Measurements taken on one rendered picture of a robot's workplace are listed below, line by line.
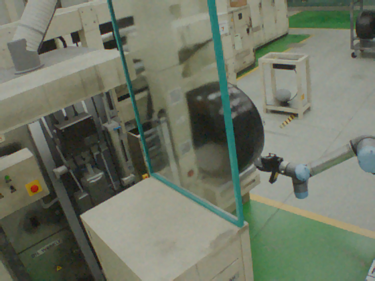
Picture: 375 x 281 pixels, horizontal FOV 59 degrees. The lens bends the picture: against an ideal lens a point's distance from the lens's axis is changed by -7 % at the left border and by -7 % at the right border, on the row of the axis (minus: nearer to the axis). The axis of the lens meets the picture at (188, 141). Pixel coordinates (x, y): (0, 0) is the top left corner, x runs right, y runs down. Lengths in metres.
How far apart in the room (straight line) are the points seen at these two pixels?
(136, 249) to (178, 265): 0.17
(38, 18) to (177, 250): 1.15
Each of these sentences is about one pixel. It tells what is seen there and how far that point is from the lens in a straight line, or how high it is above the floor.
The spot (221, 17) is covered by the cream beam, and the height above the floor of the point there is 1.76.
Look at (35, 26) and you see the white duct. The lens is 1.69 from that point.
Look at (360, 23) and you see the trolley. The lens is 7.30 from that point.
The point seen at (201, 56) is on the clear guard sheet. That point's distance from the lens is 0.99.
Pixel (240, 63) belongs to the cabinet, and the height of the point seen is 0.23.
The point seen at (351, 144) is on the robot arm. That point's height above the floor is 1.17.
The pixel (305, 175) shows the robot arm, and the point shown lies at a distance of 1.80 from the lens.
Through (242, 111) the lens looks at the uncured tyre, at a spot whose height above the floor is 1.34.
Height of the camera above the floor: 2.08
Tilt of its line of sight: 27 degrees down
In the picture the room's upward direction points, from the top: 11 degrees counter-clockwise
